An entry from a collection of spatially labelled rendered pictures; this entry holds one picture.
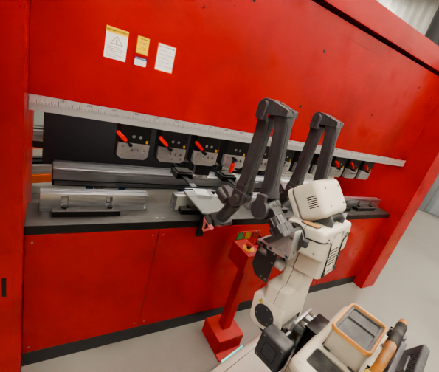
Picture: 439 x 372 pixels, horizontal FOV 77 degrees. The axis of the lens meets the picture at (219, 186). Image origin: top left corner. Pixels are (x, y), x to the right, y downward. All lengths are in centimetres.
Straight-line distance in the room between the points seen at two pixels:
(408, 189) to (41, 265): 297
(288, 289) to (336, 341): 25
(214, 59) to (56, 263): 122
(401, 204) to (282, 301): 214
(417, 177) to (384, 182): 31
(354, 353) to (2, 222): 136
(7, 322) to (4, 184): 67
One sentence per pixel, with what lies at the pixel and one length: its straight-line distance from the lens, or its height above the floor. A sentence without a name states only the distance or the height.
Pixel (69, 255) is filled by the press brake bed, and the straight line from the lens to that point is 153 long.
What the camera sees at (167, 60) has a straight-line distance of 138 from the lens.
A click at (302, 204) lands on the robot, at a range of 114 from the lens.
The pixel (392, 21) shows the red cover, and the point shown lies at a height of 226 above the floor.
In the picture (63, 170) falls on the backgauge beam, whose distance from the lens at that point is 172.
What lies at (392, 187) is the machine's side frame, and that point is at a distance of 326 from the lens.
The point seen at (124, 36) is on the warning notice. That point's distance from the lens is 133.
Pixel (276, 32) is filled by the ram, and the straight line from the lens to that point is 167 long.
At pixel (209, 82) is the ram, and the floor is 161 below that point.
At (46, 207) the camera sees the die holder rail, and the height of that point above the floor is 90.
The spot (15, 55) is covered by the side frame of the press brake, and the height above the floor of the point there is 154.
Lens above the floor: 164
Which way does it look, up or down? 20 degrees down
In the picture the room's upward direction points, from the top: 16 degrees clockwise
